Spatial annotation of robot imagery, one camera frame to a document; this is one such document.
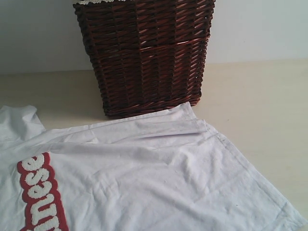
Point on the white t-shirt red lettering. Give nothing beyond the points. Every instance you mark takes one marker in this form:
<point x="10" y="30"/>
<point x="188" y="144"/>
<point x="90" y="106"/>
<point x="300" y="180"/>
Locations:
<point x="163" y="171"/>

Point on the dark red wicker basket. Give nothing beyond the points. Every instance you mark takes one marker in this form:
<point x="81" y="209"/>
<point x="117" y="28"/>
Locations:
<point x="147" y="55"/>

